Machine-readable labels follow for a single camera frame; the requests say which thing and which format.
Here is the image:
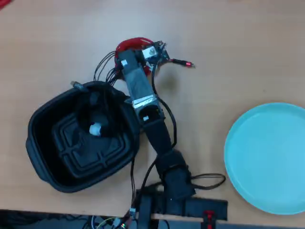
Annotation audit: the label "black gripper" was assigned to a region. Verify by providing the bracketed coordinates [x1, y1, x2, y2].
[134, 46, 155, 70]

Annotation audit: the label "red braided charging cable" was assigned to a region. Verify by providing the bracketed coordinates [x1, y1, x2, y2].
[115, 36, 196, 77]

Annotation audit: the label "black charging cable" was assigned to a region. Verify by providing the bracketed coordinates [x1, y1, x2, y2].
[70, 80, 126, 140]

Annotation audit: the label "white cable clip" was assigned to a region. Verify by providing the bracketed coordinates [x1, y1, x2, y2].
[89, 121, 103, 137]

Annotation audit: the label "black rectangular plastic bowl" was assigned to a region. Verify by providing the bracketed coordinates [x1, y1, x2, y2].
[25, 80, 142, 194]

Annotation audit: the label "black table clamp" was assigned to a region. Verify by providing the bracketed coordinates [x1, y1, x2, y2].
[138, 195, 153, 229]

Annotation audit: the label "light blue plate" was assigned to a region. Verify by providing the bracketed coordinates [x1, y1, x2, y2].
[224, 102, 305, 215]

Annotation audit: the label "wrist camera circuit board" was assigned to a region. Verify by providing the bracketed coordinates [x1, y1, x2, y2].
[142, 41, 170, 65]

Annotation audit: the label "black camera usb cable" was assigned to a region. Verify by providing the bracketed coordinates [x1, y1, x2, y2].
[140, 61, 226, 191]

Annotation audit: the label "thin black servo wires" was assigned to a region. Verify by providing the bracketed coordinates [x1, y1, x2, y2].
[93, 50, 138, 213]

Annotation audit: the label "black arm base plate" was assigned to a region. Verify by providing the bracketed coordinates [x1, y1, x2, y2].
[135, 183, 228, 221]

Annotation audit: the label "controller board with coloured wires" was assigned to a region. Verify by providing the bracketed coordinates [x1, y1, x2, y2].
[89, 214, 139, 229]

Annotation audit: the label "red clamp handle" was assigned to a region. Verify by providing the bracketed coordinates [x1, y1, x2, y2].
[202, 210, 216, 229]

